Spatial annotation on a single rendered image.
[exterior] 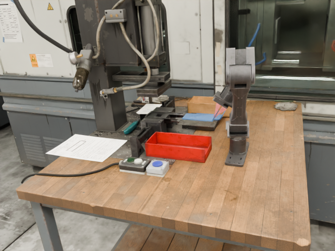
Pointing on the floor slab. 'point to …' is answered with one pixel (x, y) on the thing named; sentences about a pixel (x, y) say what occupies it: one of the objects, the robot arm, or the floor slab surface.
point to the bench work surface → (193, 193)
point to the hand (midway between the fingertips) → (215, 115)
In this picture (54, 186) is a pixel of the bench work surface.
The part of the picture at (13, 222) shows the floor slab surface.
